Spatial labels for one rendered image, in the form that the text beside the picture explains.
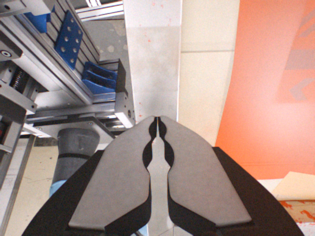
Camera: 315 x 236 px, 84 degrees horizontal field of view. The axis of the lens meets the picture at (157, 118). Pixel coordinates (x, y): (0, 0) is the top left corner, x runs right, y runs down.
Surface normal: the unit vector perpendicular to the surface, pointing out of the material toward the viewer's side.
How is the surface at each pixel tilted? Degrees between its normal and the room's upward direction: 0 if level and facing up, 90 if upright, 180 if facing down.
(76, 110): 90
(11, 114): 90
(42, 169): 90
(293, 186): 32
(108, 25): 0
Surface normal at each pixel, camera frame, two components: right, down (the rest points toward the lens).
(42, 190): -0.01, -0.45
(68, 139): -0.04, -0.16
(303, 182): 0.01, 0.51
